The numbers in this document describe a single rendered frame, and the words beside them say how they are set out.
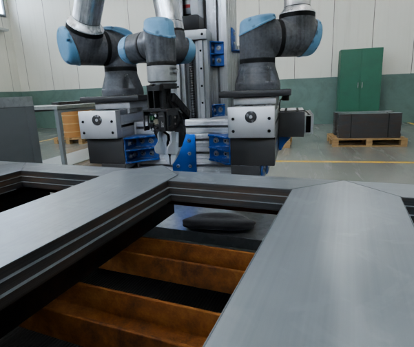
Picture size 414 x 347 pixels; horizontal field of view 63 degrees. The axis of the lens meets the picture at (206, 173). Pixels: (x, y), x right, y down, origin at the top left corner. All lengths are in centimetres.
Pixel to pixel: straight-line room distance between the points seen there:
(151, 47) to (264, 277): 65
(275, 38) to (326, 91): 933
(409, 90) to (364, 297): 1055
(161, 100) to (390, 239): 61
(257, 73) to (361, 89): 886
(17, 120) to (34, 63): 1198
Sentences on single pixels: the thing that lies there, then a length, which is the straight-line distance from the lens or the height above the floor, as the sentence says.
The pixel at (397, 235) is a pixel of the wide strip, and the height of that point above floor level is 85.
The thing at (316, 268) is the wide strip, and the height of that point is 85.
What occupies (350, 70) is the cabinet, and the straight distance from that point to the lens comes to 989.
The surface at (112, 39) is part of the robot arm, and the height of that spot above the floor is 122.
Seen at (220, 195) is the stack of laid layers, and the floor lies 83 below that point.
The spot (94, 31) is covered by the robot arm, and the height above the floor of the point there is 124.
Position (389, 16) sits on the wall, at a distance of 1083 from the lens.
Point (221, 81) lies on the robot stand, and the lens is 134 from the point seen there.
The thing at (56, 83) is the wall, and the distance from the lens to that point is 1306.
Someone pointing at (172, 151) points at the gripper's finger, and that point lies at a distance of 89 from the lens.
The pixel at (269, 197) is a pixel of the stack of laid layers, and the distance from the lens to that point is 66.
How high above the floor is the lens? 104
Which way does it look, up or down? 14 degrees down
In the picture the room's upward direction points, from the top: 2 degrees counter-clockwise
